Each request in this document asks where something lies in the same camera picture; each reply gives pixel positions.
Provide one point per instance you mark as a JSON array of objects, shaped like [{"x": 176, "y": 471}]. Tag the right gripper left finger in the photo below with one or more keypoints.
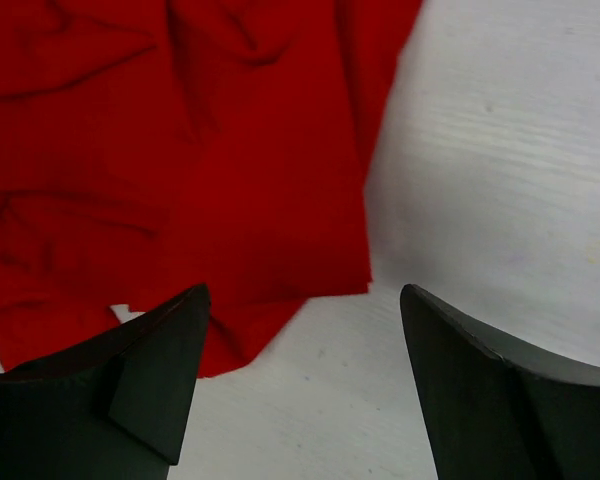
[{"x": 114, "y": 407}]

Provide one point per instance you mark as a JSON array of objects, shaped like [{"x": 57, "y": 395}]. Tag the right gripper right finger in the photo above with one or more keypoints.
[{"x": 494, "y": 405}]

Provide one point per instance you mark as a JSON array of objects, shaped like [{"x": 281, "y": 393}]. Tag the bright red t shirt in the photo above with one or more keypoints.
[{"x": 149, "y": 146}]

